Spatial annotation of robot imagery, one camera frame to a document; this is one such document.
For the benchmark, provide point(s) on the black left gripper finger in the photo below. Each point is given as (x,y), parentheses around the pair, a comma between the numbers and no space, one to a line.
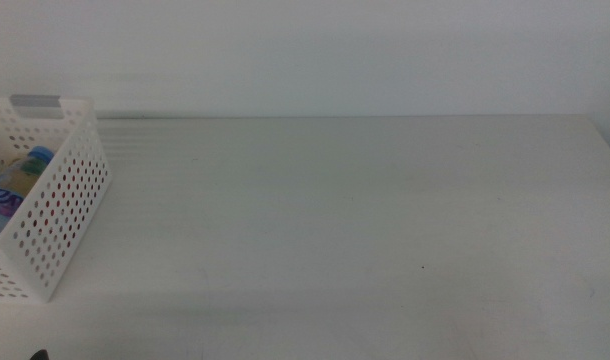
(39,355)

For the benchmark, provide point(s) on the red soda can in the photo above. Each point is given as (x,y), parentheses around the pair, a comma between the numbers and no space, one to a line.
(55,200)

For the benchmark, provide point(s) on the small water bottle blue cap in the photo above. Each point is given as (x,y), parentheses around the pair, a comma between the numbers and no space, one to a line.
(5,200)

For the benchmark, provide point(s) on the white perforated plastic basket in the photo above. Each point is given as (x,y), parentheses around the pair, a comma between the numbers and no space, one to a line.
(70,200)

